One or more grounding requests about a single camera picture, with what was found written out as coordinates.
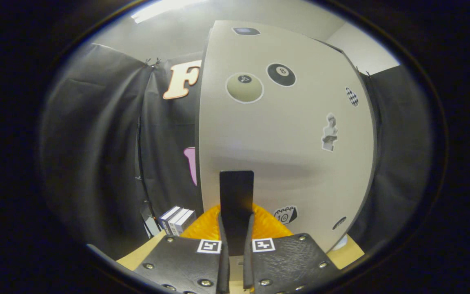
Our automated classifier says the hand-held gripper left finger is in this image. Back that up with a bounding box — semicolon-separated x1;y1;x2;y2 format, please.
134;204;231;294

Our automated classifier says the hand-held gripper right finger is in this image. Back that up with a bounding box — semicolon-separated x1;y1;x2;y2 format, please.
242;203;340;294

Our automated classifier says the white cabinet door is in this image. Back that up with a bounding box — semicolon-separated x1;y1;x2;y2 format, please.
197;20;378;254

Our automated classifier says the dark grey cabinet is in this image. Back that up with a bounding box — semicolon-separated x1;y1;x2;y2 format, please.
194;39;379;254

